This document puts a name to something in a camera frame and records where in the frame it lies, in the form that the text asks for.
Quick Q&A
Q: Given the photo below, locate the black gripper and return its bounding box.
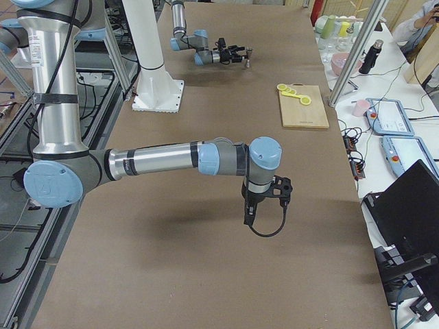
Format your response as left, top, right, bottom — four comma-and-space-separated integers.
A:
241, 186, 270, 226
219, 45, 248, 64

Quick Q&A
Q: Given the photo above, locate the steel double jigger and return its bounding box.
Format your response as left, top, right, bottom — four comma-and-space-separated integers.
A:
243, 47, 253, 69

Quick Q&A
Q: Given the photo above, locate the green cup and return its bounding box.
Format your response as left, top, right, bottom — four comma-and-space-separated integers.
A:
320, 15, 336, 39

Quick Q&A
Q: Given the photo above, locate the pink cup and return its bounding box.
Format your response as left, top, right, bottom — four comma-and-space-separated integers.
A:
352, 99, 370, 117

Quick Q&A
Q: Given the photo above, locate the bamboo cutting board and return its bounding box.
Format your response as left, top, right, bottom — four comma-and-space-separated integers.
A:
278, 84, 329, 129

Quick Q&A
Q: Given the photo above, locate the pink bowl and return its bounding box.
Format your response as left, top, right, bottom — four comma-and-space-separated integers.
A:
331, 52, 362, 76

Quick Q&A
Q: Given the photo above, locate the black bottle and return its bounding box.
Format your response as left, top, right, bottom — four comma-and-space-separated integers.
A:
359, 39, 383, 75

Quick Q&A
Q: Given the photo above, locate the black monitor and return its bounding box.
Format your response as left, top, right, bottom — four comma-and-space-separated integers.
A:
363, 160, 438, 312

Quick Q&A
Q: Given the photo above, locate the lower teach pendant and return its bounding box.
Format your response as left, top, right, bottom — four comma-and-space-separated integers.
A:
381, 136, 438, 177

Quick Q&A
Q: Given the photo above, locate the teach pendant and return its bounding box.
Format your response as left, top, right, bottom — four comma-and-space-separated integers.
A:
381, 136, 438, 177
365, 98, 414, 136

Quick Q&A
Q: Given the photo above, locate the upper teach pendant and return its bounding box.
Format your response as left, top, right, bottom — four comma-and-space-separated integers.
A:
365, 98, 414, 136

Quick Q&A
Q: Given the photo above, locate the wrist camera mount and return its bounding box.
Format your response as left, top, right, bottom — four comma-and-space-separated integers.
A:
215, 38, 226, 51
265, 175, 293, 202

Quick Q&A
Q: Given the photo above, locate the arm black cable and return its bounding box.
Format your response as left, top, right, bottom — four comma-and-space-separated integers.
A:
245, 200, 288, 238

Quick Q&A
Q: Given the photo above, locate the lemon slice on knife handle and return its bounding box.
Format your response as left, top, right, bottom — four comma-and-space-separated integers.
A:
300, 97, 311, 106

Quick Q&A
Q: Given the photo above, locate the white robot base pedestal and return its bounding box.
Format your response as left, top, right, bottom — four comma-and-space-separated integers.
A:
122, 0, 185, 113

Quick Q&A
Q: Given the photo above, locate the aluminium frame post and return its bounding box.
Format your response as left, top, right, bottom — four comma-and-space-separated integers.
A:
328, 0, 390, 108

